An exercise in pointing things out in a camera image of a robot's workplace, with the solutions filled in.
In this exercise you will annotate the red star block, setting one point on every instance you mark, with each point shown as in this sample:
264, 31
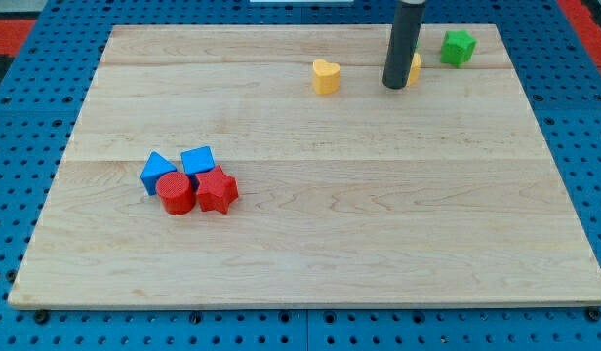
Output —
216, 190

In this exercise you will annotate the red cylinder block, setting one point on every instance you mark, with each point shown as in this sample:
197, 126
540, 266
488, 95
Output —
175, 192

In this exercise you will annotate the blue triangle block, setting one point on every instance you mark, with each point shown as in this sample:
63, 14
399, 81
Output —
155, 167

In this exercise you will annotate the yellow heart block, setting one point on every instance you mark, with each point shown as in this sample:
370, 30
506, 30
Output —
326, 76

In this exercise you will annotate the blue cube block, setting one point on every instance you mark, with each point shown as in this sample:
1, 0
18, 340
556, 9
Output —
195, 161

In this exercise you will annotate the wooden board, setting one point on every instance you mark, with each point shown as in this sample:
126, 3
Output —
440, 195

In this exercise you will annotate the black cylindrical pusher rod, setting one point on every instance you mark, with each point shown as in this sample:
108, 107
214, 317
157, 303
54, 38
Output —
403, 39

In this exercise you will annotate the green star block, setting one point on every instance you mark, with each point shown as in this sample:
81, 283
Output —
457, 47

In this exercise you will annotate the yellow block behind rod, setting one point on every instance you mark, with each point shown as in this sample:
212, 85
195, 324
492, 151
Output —
415, 70

